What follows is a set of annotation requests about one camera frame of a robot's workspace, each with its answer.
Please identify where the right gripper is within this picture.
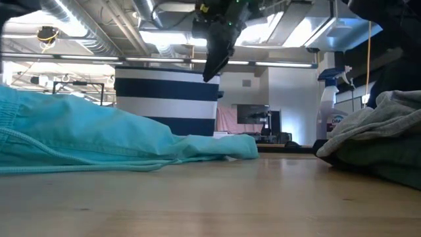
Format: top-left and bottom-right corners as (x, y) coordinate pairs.
(191, 0), (253, 83)

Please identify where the navy white striped fabric bin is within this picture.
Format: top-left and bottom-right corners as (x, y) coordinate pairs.
(114, 65), (225, 138)

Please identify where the light green garment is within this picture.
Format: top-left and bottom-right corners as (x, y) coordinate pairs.
(0, 84), (260, 175)

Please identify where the grey brown garment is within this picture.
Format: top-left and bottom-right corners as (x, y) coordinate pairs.
(316, 90), (421, 159)

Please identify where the dark green garment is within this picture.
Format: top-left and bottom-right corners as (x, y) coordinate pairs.
(335, 133), (421, 191)

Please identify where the pink cloth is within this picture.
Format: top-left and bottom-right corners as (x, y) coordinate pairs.
(216, 105), (264, 134)

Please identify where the clear spray bottle blue trigger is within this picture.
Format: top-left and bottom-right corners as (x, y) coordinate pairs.
(316, 66), (353, 141)

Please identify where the silver round duct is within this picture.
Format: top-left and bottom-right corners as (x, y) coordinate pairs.
(133, 0), (164, 29)

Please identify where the rectangular ceiling duct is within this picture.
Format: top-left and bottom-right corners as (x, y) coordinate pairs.
(268, 0), (384, 53)

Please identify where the spiral round ventilation duct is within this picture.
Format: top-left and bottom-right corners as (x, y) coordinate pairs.
(39, 0), (121, 56)

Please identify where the yellow hanging cord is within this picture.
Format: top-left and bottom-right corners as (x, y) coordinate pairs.
(362, 21), (373, 108)

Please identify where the black background rig frame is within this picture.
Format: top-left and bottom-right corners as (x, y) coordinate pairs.
(51, 80), (105, 106)

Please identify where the yellow black ceiling cord reel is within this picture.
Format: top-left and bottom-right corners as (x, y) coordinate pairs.
(36, 25), (60, 45)

